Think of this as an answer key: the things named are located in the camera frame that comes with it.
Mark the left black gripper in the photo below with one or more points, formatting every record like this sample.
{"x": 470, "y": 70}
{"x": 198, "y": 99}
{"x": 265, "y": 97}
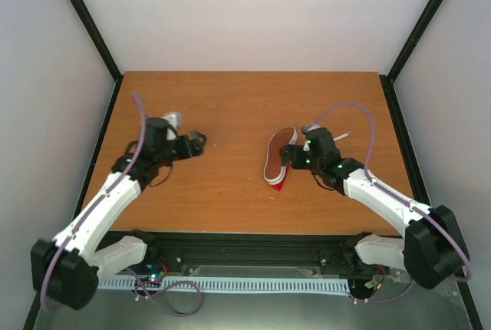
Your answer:
{"x": 199, "y": 148}

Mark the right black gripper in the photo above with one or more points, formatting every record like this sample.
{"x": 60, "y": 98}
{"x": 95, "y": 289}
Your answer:
{"x": 297, "y": 160}

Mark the red canvas sneaker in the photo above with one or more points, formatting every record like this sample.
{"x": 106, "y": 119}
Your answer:
{"x": 275, "y": 171}

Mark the white shoelace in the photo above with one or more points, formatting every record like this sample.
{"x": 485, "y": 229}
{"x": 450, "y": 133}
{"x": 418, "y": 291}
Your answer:
{"x": 342, "y": 136}

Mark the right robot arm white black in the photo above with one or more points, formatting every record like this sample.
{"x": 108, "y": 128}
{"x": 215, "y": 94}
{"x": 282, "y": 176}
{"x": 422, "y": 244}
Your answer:
{"x": 430, "y": 247}

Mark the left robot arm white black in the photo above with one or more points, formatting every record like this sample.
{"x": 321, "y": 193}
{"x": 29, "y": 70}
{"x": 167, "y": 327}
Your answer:
{"x": 70, "y": 267}

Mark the green lit circuit board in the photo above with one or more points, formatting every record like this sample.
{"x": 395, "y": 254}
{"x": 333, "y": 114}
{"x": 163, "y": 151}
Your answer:
{"x": 158, "y": 272}

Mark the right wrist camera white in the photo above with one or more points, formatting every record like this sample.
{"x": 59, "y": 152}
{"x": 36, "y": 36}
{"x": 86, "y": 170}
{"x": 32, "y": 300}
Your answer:
{"x": 305, "y": 129}

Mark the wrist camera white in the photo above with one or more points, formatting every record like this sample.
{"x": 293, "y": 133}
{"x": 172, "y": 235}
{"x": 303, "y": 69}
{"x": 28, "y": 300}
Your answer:
{"x": 305, "y": 129}
{"x": 174, "y": 118}

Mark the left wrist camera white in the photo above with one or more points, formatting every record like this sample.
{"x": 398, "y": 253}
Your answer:
{"x": 174, "y": 118}

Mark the black aluminium rail base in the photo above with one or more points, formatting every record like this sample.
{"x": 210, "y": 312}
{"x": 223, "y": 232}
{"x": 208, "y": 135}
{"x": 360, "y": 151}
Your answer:
{"x": 262, "y": 256}

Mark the right black frame post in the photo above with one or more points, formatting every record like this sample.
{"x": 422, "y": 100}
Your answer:
{"x": 421, "y": 25}

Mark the black frame post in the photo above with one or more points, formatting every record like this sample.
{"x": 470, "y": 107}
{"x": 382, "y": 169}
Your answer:
{"x": 97, "y": 39}
{"x": 421, "y": 25}

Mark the light blue cable duct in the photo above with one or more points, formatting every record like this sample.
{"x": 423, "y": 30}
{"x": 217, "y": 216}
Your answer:
{"x": 231, "y": 285}

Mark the left black frame post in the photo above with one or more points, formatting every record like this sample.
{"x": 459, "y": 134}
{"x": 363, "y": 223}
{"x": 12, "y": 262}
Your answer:
{"x": 97, "y": 39}

